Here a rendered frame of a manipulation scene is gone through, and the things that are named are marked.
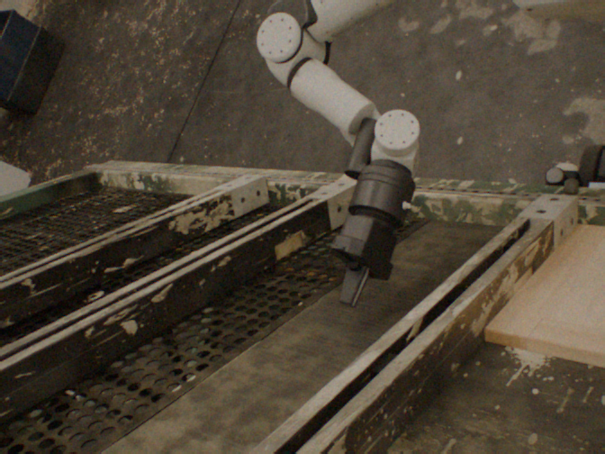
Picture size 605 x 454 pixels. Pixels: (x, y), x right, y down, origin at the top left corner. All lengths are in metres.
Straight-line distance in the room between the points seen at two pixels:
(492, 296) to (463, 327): 0.09
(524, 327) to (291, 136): 2.17
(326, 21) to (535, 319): 0.55
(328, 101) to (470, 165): 1.41
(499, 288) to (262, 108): 2.35
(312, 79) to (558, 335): 0.53
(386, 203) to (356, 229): 0.06
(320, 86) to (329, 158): 1.70
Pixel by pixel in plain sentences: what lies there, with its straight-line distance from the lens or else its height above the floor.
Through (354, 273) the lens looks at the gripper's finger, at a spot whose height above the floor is 1.25.
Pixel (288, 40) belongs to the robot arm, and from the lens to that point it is 1.03.
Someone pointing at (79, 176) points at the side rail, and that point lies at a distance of 2.13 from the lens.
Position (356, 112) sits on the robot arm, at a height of 1.28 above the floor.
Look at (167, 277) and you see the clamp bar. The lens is 1.02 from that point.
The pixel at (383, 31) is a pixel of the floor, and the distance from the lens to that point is 2.90.
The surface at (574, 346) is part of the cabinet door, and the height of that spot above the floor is 1.21.
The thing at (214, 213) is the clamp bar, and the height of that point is 1.05.
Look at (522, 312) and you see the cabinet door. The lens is 0.90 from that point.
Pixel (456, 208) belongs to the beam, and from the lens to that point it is 1.28.
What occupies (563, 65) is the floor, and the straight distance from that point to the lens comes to 2.45.
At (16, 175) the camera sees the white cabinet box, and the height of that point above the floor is 0.10.
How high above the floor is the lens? 2.00
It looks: 49 degrees down
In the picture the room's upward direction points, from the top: 61 degrees counter-clockwise
